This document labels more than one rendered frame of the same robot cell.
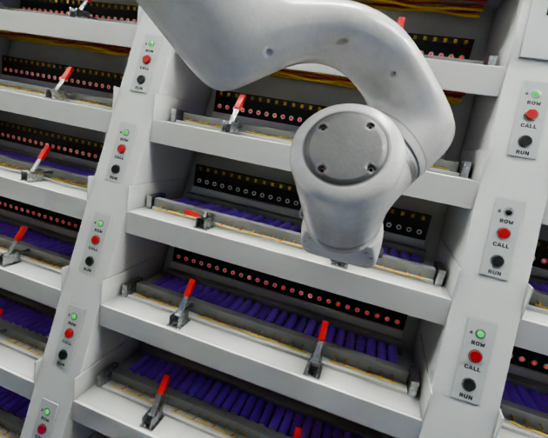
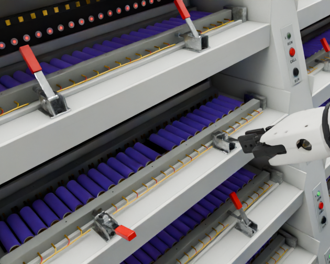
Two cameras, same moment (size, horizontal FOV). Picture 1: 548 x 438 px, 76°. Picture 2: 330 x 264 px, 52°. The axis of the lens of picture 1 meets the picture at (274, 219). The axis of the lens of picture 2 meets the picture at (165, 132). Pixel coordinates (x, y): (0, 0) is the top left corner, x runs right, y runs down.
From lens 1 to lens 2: 0.53 m
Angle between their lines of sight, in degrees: 52
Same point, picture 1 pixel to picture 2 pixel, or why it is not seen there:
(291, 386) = (249, 252)
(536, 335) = (316, 100)
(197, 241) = (122, 249)
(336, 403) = (271, 230)
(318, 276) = (226, 170)
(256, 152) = (114, 111)
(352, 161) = not seen: outside the picture
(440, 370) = not seen: hidden behind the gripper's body
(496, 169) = (273, 8)
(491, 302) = (300, 99)
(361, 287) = not seen: hidden behind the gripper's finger
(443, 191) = (255, 43)
